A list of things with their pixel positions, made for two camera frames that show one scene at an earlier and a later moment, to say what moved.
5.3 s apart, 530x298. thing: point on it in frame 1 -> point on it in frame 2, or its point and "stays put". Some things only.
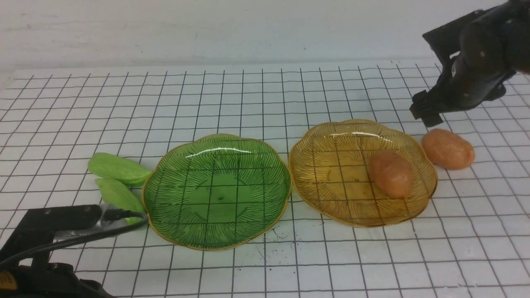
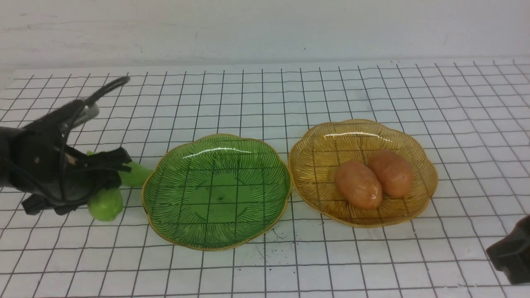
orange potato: (447, 150) -> (357, 185)
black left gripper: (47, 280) -> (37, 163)
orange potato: (392, 173) stays put
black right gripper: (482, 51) -> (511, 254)
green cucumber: (117, 195) -> (106, 204)
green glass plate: (218, 192) stays put
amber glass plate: (328, 168) stays put
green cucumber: (106, 167) stays put
